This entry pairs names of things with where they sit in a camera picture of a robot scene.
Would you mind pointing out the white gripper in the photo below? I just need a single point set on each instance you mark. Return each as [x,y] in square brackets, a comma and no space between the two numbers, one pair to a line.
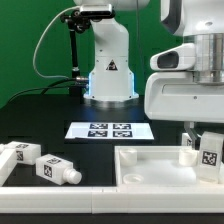
[175,96]

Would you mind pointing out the white fence rail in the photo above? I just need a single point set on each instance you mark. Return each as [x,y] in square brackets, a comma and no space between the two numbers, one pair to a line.
[8,161]
[127,199]

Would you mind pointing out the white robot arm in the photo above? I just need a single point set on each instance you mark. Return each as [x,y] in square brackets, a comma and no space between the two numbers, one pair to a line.
[200,22]

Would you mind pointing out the white front fence rail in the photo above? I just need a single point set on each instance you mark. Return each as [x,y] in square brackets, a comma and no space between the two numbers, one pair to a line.
[127,199]

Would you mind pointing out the white marker tag sheet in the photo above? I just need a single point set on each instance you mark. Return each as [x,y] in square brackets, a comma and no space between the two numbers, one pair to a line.
[109,131]

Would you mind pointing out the white square table top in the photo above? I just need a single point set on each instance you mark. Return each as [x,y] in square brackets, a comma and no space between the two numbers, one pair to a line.
[163,166]

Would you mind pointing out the white left fence rail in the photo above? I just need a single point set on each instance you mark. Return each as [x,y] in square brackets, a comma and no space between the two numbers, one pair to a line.
[8,161]

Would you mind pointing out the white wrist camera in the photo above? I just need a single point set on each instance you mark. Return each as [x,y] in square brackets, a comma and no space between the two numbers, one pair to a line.
[179,58]

